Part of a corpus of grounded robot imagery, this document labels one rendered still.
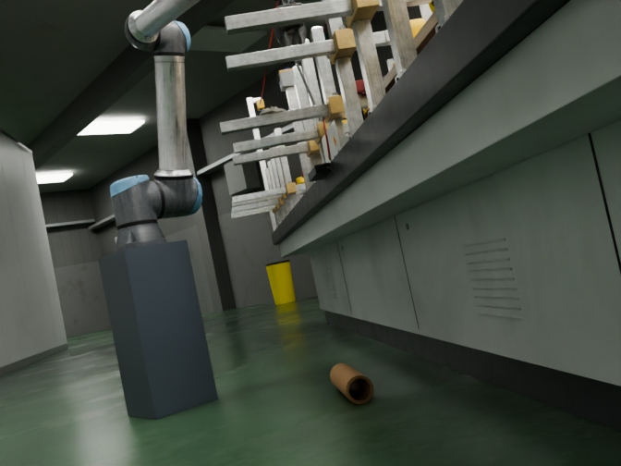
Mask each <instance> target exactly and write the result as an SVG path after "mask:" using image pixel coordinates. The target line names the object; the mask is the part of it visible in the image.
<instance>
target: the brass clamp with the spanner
mask: <svg viewBox="0 0 621 466"><path fill-rule="evenodd" d="M325 104H327V107H328V112H329V115H328V116H325V123H329V121H330V120H331V119H336V118H341V117H342V119H343V118H344V116H345V115H346V112H345V107H344V103H343V99H342V94H341V95H337V96H331V97H328V98H327V100H326V102H325Z"/></svg>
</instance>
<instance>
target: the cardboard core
mask: <svg viewBox="0 0 621 466"><path fill-rule="evenodd" d="M330 379H331V382H332V383H333V385H335V386H336V387H337V388H338V389H339V390H340V391H341V392H342V393H343V394H344V395H345V396H346V397H347V398H348V399H349V400H350V401H352V402H353V403H356V404H363V403H366V402H368V401H369V400H370V399H371V397H372V395H373V384H372V382H371V380H370V379H369V378H368V377H366V376H365V375H363V374H361V373H360V372H358V371H357V370H355V369H354V368H352V367H351V366H349V365H348V364H346V363H339V364H337V365H335V366H334V367H333V368H332V370H331V372H330Z"/></svg>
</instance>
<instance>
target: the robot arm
mask: <svg viewBox="0 0 621 466"><path fill-rule="evenodd" d="M199 1H200V0H154V1H153V2H152V3H151V4H150V5H148V6H147V7H146V8H145V9H144V10H138V11H135V12H133V13H132V14H131V15H130V16H129V17H128V18H127V20H126V22H125V34H126V36H127V38H128V41H129V42H130V43H131V44H132V45H133V46H135V47H136V48H138V49H141V50H143V51H148V52H153V57H154V67H155V90H156V111H157V133H158V155H159V169H158V170H157V171H156V172H155V173H154V181H150V178H149V177H148V176H147V175H138V176H134V177H129V178H123V179H120V180H118V181H116V182H114V183H113V184H112V185H111V186H110V192H111V200H112V205H113V209H114V215H115V220H116V228H117V239H116V252H117V251H121V250H124V249H130V248H137V247H142V246H149V245H155V244H161V243H167V241H166V238H165V236H164V234H163V232H162V231H161V229H160V228H159V227H158V222H157V219H165V218H172V217H180V216H187V215H193V214H195V213H196V212H197V211H198V210H199V209H200V207H201V202H202V198H201V197H202V189H201V184H200V182H198V180H197V179H196V178H194V177H193V173H192V172H191V171H190V170H189V169H188V147H187V120H186V92H185V64H184V59H185V53H187V52H188V51H189V48H190V35H189V30H188V28H187V27H186V25H185V24H183V23H182V22H179V21H175V19H176V18H178V17H179V16H180V15H182V14H183V13H184V12H186V11H187V10H188V9H190V8H191V7H192V6H194V5H195V4H197V3H198V2H199ZM275 1H279V3H278V4H279V6H278V7H277V8H282V7H288V6H294V5H296V6H297V5H301V3H295V1H294V0H275ZM275 31H276V38H277V41H278V42H279V43H280V44H281V46H282V47H288V46H292V44H291V43H292V38H291V35H294V43H295V44H296V45H299V44H304V43H305V42H306V37H307V30H306V27H305V25H304V23H300V24H295V25H288V26H283V27H277V28H275Z"/></svg>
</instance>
